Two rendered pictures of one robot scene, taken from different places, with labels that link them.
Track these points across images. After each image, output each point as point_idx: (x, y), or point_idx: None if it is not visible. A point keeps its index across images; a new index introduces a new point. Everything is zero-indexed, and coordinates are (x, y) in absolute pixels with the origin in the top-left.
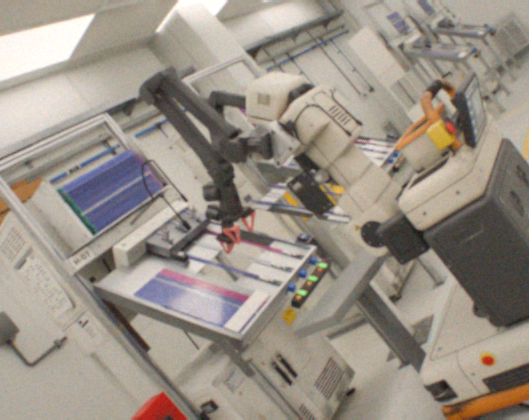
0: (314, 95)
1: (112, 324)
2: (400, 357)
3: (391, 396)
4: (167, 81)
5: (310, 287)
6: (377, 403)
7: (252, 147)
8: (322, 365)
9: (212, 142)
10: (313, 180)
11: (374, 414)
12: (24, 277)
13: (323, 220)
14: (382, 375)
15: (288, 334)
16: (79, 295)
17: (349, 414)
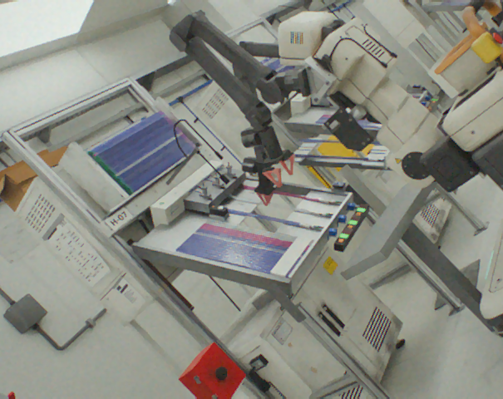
0: (347, 30)
1: (154, 283)
2: (450, 302)
3: (446, 343)
4: (198, 24)
5: (351, 230)
6: (431, 352)
7: (289, 86)
8: (368, 315)
9: None
10: (351, 116)
11: (430, 363)
12: (55, 247)
13: (356, 169)
14: (432, 323)
15: (331, 283)
16: (117, 258)
17: (402, 366)
